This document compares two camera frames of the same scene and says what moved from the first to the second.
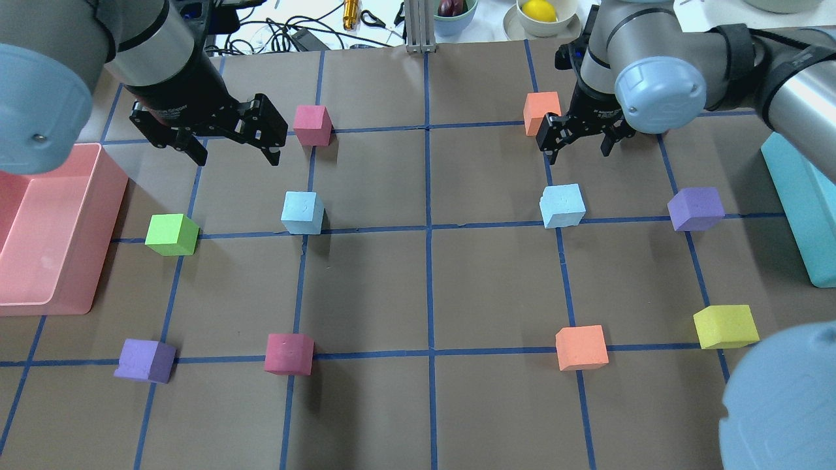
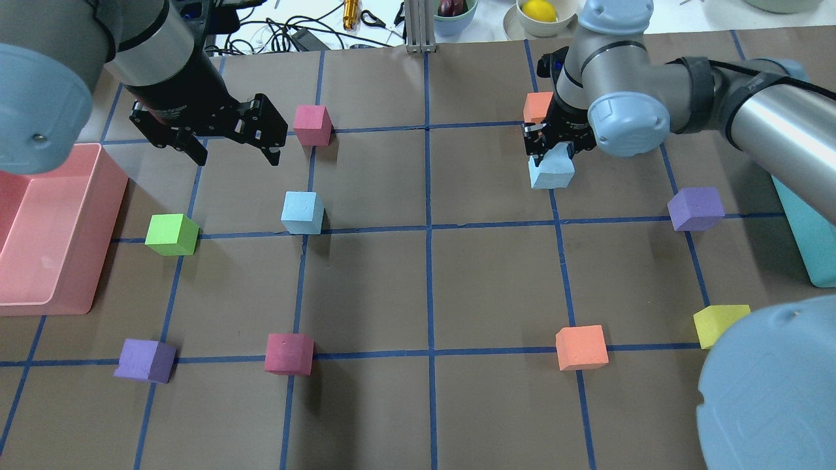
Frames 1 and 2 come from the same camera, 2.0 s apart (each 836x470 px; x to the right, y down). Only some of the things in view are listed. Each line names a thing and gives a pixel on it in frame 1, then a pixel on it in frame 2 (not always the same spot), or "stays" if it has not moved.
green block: [172, 234] stays
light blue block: [562, 205] -> [556, 171]
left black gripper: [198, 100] stays
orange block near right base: [581, 348] stays
